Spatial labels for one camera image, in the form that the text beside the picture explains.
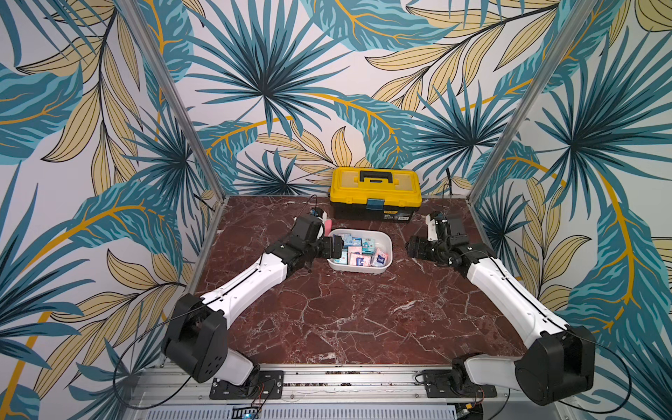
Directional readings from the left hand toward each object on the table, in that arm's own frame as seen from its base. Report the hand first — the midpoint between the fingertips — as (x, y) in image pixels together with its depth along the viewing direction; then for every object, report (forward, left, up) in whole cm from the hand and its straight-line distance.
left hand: (330, 244), depth 84 cm
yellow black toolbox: (+23, -16, 0) cm, 29 cm away
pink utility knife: (+18, +1, -15) cm, 23 cm away
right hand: (0, -28, 0) cm, 28 cm away
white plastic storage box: (+7, -13, -13) cm, 19 cm away
